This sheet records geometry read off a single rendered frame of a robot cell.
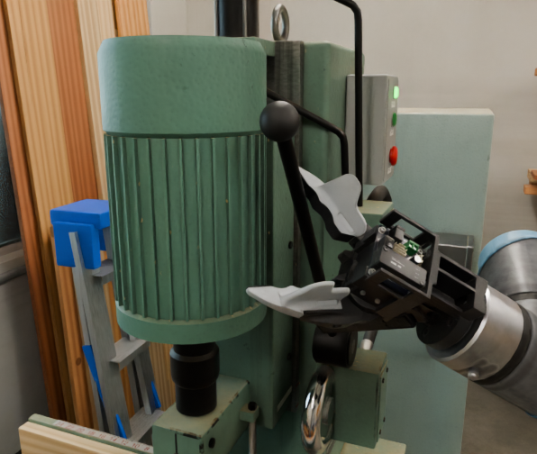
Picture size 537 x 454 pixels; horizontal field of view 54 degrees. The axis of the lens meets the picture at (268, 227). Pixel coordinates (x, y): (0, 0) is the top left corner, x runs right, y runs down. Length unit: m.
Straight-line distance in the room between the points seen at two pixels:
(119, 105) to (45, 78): 1.54
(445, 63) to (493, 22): 0.26
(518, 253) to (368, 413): 0.31
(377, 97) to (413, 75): 2.00
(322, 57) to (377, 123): 0.14
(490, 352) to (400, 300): 0.10
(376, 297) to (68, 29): 1.91
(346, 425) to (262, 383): 0.15
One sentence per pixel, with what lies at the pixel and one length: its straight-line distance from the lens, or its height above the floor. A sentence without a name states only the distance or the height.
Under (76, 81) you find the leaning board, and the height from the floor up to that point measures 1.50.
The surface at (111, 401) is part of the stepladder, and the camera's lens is 1.58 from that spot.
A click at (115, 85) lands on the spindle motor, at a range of 0.54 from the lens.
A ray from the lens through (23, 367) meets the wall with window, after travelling 2.34.
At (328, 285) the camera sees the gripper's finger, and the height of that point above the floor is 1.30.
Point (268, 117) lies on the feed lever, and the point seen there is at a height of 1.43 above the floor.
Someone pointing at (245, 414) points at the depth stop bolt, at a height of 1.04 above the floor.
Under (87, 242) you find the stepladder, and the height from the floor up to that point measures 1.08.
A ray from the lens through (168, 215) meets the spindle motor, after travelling 0.53.
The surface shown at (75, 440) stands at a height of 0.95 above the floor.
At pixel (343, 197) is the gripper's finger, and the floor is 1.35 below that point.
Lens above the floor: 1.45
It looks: 14 degrees down
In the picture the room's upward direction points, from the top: straight up
